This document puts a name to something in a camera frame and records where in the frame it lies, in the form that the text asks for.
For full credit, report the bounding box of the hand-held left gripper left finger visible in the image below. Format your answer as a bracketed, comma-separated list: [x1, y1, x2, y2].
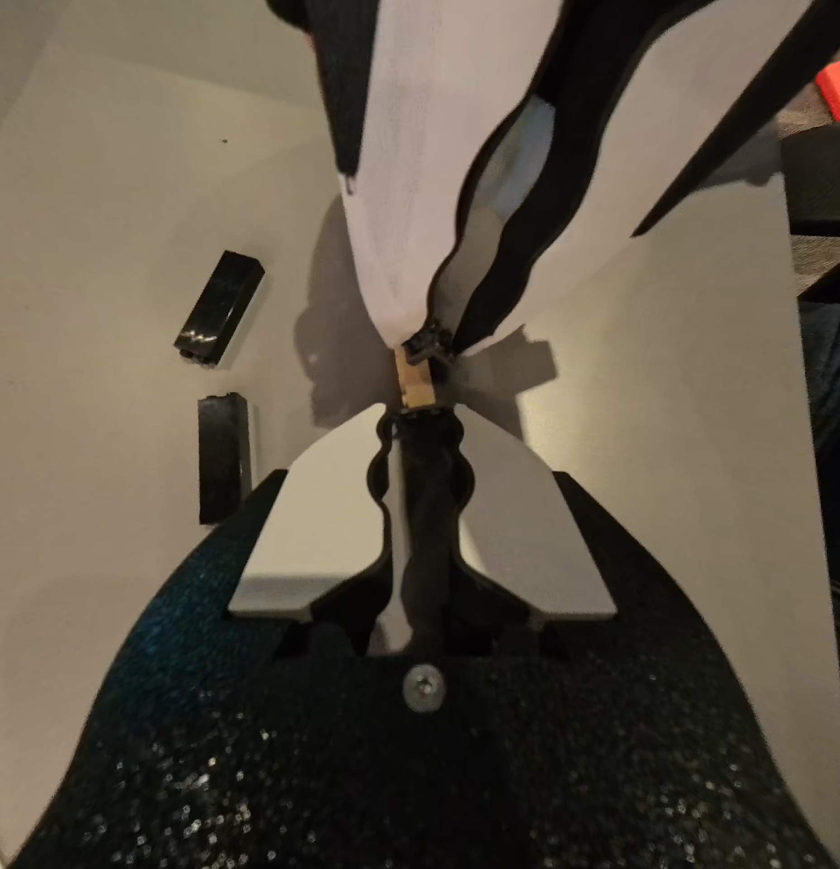
[227, 402, 402, 623]

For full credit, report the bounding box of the grey and yellow brick assembly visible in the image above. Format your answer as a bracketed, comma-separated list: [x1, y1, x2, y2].
[391, 345, 458, 425]

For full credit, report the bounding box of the long black brick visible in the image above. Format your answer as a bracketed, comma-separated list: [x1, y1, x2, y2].
[173, 250, 266, 368]
[197, 392, 253, 525]

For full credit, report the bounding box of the grey desk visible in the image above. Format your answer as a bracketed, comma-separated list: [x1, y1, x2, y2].
[0, 0, 840, 869]

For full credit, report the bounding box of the orange cone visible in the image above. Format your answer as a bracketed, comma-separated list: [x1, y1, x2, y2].
[815, 57, 840, 124]

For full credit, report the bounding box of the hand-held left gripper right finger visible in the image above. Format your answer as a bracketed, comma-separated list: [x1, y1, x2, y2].
[452, 405, 619, 629]

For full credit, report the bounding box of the black office chair armrest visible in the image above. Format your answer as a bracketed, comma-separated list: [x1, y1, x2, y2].
[776, 122, 840, 303]

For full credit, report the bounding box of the small dark grey brick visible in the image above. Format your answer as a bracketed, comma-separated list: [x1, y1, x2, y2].
[401, 325, 456, 365]

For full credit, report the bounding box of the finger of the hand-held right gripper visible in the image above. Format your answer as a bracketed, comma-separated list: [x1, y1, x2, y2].
[338, 0, 565, 350]
[452, 0, 817, 357]

